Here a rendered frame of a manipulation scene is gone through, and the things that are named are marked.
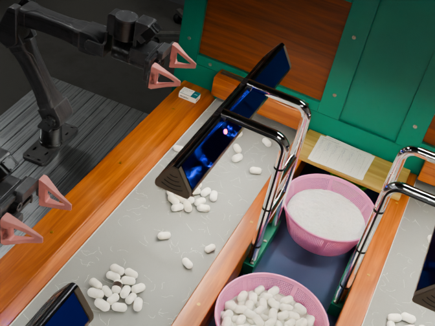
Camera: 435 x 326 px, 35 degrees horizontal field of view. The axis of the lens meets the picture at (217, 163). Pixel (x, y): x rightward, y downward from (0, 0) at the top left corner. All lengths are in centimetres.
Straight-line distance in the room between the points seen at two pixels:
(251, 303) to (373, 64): 78
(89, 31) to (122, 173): 39
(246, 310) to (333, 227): 41
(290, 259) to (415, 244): 35
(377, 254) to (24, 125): 110
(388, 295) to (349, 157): 49
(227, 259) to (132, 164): 41
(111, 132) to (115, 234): 50
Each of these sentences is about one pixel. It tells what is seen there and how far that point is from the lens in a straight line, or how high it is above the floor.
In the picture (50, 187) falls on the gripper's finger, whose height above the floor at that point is 110.
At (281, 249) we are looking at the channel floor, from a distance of 187.
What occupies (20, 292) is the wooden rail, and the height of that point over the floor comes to 76.
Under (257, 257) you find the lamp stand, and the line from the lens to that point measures 176.
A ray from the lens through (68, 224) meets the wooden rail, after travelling 172.
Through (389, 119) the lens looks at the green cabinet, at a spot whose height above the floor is 90.
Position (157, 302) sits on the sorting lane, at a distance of 161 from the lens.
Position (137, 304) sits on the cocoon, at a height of 76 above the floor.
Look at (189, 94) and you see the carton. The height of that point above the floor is 78.
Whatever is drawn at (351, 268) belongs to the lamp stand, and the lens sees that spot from 166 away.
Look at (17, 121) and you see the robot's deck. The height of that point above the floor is 67.
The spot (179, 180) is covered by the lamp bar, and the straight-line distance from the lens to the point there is 138.
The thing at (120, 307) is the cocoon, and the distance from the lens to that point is 157.
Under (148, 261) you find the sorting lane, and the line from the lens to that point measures 168.
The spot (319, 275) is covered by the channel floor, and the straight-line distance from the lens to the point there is 185.
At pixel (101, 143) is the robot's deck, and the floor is 67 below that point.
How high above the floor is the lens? 200
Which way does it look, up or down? 40 degrees down
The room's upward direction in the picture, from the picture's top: 12 degrees clockwise
